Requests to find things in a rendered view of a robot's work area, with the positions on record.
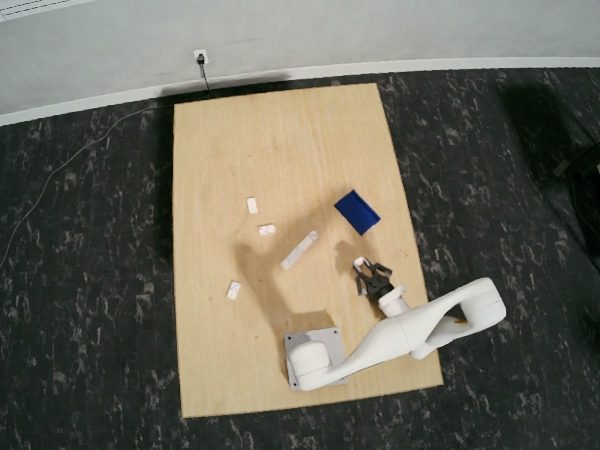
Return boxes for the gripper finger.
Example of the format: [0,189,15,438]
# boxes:
[362,257,393,283]
[353,262,376,296]

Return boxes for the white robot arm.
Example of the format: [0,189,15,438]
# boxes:
[288,278,506,390]

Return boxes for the dark blue rectangular pad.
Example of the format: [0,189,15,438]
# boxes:
[334,189,381,236]

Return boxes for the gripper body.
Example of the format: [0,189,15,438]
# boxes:
[366,274,396,306]

